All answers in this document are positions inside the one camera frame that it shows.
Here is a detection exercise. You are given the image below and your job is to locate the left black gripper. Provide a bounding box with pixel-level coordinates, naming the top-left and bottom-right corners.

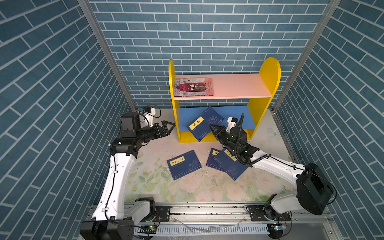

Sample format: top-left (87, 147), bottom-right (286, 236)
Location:
top-left (134, 121), bottom-right (175, 145)

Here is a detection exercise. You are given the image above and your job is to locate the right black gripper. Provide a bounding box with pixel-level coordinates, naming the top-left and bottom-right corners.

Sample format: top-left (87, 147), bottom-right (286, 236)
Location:
top-left (210, 123), bottom-right (240, 155)

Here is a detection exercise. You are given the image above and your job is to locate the navy book paw print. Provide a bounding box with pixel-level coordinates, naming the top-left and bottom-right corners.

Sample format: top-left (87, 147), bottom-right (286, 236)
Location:
top-left (186, 107), bottom-right (224, 142)

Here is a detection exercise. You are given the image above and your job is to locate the pink red cover book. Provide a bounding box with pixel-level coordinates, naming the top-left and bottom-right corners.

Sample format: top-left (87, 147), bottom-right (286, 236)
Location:
top-left (174, 78), bottom-right (214, 97)

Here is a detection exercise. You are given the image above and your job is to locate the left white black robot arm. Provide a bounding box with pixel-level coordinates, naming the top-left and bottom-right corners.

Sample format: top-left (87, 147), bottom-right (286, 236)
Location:
top-left (80, 117), bottom-right (176, 240)

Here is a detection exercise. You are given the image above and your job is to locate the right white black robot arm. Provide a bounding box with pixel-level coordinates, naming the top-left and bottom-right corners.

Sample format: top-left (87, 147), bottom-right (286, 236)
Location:
top-left (210, 125), bottom-right (338, 221)

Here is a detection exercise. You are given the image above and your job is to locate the navy book under right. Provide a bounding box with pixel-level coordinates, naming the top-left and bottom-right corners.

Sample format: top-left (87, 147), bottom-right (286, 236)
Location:
top-left (206, 148), bottom-right (226, 173)

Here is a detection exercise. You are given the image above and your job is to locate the navy book top right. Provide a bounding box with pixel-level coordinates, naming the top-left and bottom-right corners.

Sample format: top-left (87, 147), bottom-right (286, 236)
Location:
top-left (214, 149), bottom-right (248, 181)

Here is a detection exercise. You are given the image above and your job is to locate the navy book bottom left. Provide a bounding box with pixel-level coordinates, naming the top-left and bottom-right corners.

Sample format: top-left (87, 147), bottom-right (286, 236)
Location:
top-left (167, 150), bottom-right (202, 181)

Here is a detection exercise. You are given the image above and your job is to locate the yellow pink blue bookshelf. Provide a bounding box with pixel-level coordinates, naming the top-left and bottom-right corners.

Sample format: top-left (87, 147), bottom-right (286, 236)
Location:
top-left (169, 58), bottom-right (282, 144)

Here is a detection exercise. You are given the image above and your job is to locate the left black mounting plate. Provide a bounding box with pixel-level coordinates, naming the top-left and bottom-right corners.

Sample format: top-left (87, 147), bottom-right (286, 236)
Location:
top-left (154, 206), bottom-right (171, 223)

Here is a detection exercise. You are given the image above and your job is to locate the black mounting plate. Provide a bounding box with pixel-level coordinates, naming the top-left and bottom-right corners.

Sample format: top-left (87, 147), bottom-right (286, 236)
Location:
top-left (246, 205), bottom-right (291, 222)
top-left (154, 206), bottom-right (171, 223)

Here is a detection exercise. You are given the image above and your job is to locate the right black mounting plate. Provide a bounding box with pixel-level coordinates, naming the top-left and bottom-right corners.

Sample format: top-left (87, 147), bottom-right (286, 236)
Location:
top-left (246, 205), bottom-right (291, 222)

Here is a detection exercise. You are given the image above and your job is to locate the left green circuit board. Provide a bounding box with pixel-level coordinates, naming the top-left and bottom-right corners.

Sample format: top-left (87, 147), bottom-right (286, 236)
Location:
top-left (138, 226), bottom-right (158, 235)

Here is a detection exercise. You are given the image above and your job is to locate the green circuit board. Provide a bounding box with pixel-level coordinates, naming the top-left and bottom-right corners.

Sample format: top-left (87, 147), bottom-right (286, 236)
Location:
top-left (138, 226), bottom-right (158, 235)
top-left (267, 224), bottom-right (284, 240)

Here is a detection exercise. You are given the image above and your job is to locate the right green circuit board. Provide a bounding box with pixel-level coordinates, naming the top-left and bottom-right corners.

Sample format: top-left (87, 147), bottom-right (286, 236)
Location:
top-left (267, 224), bottom-right (284, 240)

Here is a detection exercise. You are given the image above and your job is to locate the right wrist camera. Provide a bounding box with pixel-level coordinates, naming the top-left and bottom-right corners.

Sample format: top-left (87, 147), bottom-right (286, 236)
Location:
top-left (226, 117), bottom-right (239, 133)

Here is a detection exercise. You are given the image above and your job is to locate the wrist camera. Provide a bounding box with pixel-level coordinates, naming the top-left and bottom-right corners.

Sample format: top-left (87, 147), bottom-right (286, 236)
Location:
top-left (138, 105), bottom-right (162, 128)
top-left (226, 117), bottom-right (239, 133)

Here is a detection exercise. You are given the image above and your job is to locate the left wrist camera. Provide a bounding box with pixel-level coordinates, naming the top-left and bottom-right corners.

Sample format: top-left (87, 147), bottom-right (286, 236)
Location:
top-left (138, 105), bottom-right (162, 128)

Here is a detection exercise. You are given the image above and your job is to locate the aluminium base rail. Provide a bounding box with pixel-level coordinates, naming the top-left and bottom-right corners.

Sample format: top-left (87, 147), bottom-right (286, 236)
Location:
top-left (78, 202), bottom-right (343, 240)

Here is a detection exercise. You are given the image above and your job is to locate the white slotted cable duct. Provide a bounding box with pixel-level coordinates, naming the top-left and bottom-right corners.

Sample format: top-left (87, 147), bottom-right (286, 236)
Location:
top-left (135, 224), bottom-right (269, 237)

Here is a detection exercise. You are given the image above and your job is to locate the left aluminium corner post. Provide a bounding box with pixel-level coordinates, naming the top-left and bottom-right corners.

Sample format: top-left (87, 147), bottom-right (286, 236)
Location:
top-left (78, 0), bottom-right (137, 112)

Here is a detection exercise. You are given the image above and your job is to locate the aluminium corner post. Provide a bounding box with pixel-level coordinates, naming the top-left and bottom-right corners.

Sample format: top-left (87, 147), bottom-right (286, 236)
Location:
top-left (78, 0), bottom-right (137, 112)
top-left (272, 0), bottom-right (341, 114)

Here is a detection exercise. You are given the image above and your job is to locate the right aluminium corner post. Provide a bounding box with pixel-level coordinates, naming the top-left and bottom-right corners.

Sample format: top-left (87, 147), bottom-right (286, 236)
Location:
top-left (272, 0), bottom-right (341, 114)

